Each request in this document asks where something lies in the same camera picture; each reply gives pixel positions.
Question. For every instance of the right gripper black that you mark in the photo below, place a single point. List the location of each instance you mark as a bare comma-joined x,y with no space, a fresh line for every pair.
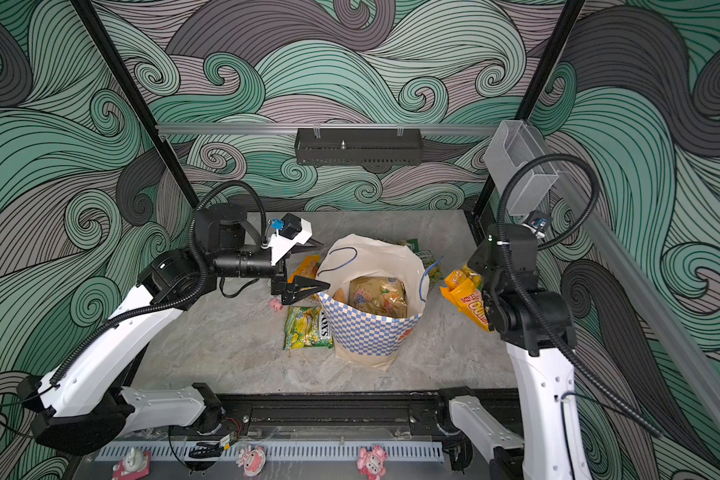
484,260

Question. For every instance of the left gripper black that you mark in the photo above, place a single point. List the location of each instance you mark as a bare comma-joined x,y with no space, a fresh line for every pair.
292,290

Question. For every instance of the yellow orange gummy snack bag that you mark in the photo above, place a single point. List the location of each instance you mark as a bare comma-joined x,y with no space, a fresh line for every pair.
307,269

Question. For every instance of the green Spring Tea candy bag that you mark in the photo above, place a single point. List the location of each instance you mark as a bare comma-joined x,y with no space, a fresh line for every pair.
428,259

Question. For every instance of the green Fox's candy bag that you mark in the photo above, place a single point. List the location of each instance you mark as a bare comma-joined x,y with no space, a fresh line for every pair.
307,327

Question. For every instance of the checkered paper bag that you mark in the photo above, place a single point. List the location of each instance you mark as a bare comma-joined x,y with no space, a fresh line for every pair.
359,337

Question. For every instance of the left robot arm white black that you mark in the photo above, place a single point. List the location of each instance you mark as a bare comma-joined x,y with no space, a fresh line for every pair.
79,408

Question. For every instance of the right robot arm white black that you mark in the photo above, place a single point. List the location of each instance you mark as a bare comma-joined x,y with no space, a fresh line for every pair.
526,317

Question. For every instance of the brown snack bag in bag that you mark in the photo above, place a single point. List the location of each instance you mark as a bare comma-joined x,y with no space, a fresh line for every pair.
378,295

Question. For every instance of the small pink candy toy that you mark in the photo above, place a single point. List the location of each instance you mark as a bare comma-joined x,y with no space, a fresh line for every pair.
275,304

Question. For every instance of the pink pig figurine middle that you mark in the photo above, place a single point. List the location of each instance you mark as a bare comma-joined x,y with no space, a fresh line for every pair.
251,460

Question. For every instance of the pink pig figurine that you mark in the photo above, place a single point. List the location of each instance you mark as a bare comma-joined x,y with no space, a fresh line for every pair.
371,462
251,460

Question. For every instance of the pink pig figurine right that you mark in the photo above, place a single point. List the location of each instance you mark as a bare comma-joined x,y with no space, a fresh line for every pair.
371,462

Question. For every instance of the pink bunny figurine left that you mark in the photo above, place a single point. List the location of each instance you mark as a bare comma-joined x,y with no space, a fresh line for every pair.
134,466

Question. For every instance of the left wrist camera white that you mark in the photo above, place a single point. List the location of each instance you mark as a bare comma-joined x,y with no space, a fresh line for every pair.
288,231

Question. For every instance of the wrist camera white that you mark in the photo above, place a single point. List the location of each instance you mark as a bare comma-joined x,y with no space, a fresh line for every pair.
538,223
288,231

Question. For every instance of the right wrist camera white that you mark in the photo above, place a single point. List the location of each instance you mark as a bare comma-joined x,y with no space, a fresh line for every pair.
538,223

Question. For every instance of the clear plastic wall holder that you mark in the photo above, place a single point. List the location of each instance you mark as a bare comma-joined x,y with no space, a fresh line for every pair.
514,144

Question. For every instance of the black perforated wall tray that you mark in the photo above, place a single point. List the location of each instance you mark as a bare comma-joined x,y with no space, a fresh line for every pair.
374,148

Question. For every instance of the aluminium rail right wall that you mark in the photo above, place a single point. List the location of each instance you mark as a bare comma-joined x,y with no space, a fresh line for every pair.
643,281

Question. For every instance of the aluminium rail wall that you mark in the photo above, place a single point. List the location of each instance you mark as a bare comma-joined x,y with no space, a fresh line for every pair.
252,128
643,281

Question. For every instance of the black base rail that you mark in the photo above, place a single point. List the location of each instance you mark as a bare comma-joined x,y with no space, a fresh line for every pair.
423,412

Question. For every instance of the aluminium rail back wall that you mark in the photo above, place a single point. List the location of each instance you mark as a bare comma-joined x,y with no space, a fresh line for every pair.
252,128

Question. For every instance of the white slotted cable duct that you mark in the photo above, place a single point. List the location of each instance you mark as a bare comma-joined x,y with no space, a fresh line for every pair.
283,450

